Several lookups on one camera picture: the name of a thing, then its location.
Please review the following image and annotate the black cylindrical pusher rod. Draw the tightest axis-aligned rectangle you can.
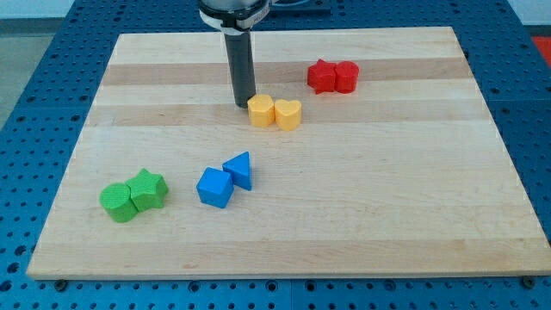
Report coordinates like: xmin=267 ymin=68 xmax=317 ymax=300
xmin=225 ymin=30 xmax=256 ymax=109

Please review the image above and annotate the yellow hexagon block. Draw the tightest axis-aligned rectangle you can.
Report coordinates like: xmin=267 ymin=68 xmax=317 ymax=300
xmin=247 ymin=94 xmax=275 ymax=127

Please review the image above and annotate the red hexagon block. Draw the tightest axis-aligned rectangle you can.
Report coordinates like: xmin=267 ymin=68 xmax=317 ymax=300
xmin=334 ymin=61 xmax=360 ymax=94

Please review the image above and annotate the yellow heart block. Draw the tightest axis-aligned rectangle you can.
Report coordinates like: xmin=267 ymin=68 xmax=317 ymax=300
xmin=275 ymin=99 xmax=302 ymax=131

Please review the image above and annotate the red star block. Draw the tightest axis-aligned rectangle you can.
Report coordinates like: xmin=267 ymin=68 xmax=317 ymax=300
xmin=307 ymin=59 xmax=337 ymax=95

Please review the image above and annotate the blue triangle block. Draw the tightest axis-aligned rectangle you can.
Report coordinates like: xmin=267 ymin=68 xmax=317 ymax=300
xmin=222 ymin=152 xmax=252 ymax=190

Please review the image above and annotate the blue cube block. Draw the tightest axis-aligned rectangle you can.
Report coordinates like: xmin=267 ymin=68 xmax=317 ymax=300
xmin=196 ymin=167 xmax=233 ymax=208

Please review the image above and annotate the wooden board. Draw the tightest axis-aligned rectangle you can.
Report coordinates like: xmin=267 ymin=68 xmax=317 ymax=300
xmin=28 ymin=27 xmax=550 ymax=280

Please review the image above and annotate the green star block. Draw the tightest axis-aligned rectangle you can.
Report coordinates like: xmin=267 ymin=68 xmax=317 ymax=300
xmin=125 ymin=168 xmax=169 ymax=212

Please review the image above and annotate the green cylinder block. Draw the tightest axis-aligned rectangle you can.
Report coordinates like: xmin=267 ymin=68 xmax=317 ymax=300
xmin=99 ymin=183 xmax=138 ymax=223

